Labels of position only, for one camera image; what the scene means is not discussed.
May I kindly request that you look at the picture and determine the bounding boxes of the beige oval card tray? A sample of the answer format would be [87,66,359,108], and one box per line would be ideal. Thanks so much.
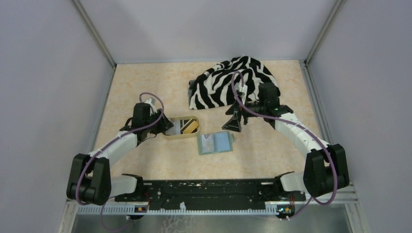
[163,116,201,139]

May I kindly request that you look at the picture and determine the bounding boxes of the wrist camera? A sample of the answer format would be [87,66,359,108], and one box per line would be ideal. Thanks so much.
[144,98,157,113]
[236,83,248,105]

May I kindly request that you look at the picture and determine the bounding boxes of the white slotted cable duct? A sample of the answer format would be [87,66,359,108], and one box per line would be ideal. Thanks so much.
[77,202,279,216]

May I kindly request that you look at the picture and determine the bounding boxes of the aluminium frame rail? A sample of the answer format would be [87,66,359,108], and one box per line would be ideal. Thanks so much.
[67,182,359,205]

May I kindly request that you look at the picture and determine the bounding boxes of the light blue card holder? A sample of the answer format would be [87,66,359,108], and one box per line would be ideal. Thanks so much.
[197,131,235,155]

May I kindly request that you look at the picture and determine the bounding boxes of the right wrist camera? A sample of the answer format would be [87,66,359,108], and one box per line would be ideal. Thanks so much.
[236,83,248,105]

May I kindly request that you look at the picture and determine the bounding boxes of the grey patterned card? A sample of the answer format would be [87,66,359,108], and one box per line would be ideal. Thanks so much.
[201,134,215,153]

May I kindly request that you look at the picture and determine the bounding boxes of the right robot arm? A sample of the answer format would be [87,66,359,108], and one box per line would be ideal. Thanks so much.
[223,83,349,200]

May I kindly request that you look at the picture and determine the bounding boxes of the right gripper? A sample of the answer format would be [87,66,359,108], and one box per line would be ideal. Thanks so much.
[222,95,266,132]

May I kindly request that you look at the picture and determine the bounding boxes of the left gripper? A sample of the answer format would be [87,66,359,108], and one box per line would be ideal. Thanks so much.
[144,108,173,134]

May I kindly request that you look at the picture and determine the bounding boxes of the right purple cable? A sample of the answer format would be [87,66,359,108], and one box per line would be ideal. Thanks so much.
[231,71,338,221]

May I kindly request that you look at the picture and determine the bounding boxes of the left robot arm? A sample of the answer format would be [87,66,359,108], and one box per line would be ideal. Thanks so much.
[66,102,174,206]

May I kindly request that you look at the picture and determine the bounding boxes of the silver VIP card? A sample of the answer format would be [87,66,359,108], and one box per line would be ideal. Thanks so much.
[165,120,181,136]

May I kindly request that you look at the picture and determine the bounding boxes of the zebra striped cloth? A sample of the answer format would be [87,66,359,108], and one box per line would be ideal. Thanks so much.
[188,56,279,110]

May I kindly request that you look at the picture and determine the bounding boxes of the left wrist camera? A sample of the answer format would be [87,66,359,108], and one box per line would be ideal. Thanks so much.
[144,98,157,113]

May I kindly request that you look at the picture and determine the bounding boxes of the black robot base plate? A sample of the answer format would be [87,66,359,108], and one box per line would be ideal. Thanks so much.
[114,179,307,212]

